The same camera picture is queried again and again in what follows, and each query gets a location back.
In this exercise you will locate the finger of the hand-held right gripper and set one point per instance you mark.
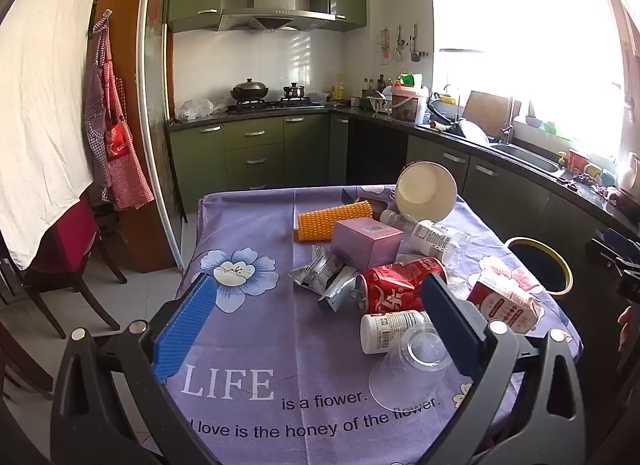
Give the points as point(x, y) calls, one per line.
point(620, 244)

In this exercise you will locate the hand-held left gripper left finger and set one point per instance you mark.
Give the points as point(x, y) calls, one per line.
point(185, 330)

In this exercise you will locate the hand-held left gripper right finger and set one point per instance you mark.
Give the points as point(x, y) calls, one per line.
point(450, 330)

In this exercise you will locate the red and white carton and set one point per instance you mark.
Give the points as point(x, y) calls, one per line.
point(505, 302)

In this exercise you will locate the white pill bottle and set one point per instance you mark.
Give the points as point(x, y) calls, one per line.
point(385, 332)

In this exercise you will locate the clear plastic cup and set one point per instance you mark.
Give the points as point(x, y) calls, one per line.
point(400, 380)

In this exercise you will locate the red soda can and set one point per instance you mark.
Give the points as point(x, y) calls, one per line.
point(390, 290)

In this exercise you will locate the black bin with yellow rim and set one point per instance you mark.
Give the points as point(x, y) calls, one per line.
point(540, 265)

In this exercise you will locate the clear plastic bottle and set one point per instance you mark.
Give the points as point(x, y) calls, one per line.
point(435, 240)

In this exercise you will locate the purple cardboard box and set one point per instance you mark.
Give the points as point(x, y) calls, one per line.
point(360, 245)

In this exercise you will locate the printed silver wrapper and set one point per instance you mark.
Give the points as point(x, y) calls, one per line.
point(315, 275)

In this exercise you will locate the white paper bowl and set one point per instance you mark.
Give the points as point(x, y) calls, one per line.
point(425, 190)

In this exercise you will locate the orange spiky roller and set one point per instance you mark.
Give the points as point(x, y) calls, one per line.
point(330, 220)

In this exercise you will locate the person's right hand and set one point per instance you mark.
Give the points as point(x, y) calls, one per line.
point(630, 330)

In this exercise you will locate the white jug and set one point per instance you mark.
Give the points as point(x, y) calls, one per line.
point(630, 175)

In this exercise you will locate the red mug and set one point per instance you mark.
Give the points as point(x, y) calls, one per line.
point(579, 159)

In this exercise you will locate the purple floral tablecloth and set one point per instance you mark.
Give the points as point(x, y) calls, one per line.
point(260, 245)

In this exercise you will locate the steel sink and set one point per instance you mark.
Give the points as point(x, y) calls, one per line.
point(525, 157)

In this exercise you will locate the green lower cabinets under sink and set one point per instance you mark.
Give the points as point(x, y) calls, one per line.
point(500, 185)

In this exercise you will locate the green bowls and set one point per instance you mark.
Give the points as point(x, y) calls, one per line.
point(542, 126)

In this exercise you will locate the red upholstered wooden chair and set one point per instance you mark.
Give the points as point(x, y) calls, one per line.
point(65, 235)

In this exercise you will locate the steel faucet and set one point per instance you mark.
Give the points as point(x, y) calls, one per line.
point(509, 130)

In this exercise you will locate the dark wooden chair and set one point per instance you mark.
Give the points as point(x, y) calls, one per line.
point(20, 360)

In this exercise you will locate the red checkered apron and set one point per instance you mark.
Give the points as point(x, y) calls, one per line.
point(125, 165)

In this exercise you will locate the white plate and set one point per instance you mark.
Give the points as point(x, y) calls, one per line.
point(475, 132)

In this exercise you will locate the wooden cutting board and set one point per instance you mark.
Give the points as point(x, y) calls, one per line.
point(487, 112)

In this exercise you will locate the sliding glass door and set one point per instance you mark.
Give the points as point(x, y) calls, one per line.
point(160, 145)

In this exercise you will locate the green lower cabinets with drawers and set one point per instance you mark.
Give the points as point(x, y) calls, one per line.
point(255, 155)

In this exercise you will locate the black appliance front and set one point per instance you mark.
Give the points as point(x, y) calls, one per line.
point(375, 155)

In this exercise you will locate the black pan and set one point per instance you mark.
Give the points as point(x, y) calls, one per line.
point(445, 112)

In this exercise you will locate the clear plastic bag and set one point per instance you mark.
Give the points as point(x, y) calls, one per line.
point(197, 109)

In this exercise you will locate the pink lidded bucket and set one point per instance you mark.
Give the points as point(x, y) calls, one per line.
point(409, 105)

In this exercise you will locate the bright window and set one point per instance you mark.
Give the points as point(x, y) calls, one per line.
point(525, 35)

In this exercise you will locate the white dish rack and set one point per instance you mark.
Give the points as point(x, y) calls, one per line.
point(381, 104)

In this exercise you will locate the purple checkered apron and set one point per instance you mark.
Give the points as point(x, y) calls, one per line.
point(95, 110)

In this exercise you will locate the black gas stove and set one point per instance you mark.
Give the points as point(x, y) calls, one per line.
point(275, 105)

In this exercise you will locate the black wok with lid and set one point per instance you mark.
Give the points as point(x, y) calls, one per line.
point(249, 91)

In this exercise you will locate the green plastic bag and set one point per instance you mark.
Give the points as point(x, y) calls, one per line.
point(411, 80)

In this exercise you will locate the row of condiment bottles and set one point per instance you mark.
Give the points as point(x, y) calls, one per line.
point(375, 86)

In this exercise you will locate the small steel pot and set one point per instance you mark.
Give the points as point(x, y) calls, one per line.
point(294, 91)

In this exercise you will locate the yellow oil bottles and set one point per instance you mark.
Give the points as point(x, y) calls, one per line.
point(338, 91)

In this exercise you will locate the white hanging cloth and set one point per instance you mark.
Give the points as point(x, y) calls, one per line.
point(45, 95)

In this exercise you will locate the hanging kitchen utensils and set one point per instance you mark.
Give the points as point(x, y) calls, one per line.
point(412, 45)

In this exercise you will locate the steel range hood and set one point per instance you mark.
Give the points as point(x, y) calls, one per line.
point(275, 10)

